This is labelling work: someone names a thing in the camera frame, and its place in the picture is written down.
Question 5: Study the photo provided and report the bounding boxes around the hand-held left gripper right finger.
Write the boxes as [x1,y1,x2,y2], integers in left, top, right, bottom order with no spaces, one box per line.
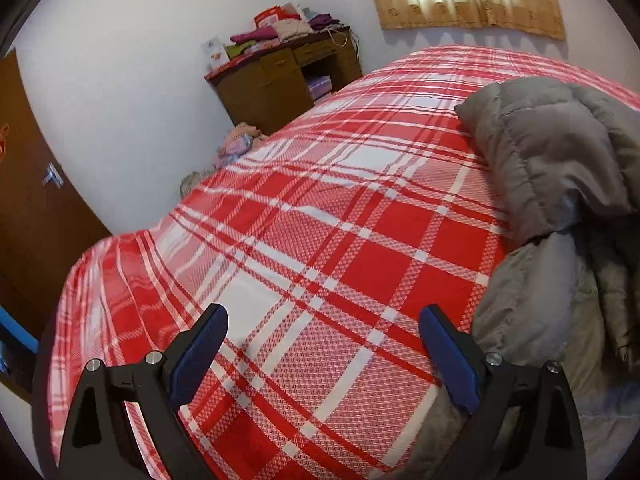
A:
[419,304,587,480]

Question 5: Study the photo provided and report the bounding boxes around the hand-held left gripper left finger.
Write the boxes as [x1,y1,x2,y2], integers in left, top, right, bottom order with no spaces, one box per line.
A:
[59,303,230,480]

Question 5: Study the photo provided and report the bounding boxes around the grey puffer jacket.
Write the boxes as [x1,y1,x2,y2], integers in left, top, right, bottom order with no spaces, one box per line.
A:
[430,77,640,480]

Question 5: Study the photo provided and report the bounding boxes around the pink clothes pile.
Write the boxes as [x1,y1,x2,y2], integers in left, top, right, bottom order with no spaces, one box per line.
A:
[212,122,268,168]

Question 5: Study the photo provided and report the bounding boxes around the maroon folded clothes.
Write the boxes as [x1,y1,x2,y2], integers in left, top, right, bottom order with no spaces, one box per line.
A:
[230,27,278,46]

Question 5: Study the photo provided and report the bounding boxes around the beige folded clothes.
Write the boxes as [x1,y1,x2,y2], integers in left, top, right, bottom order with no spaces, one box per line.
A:
[272,17,311,38]

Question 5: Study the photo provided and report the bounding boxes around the grey floral cloth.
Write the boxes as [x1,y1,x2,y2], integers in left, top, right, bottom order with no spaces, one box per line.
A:
[179,170,213,198]

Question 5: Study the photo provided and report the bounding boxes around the blue plastic item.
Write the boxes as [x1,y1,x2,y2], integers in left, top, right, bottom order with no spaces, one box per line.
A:
[0,310,38,376]

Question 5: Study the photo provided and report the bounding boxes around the brown wooden door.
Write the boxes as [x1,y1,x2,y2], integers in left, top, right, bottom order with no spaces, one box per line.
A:
[0,47,113,403]

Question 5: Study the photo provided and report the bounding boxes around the brown wooden desk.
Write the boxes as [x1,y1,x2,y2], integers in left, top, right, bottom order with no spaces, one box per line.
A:
[204,27,363,136]

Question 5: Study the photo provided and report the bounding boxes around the white printed card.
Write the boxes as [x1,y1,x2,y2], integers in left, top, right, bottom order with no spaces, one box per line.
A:
[202,36,226,75]

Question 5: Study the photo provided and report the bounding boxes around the red box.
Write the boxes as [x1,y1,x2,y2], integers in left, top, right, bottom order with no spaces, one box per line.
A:
[253,5,283,28]

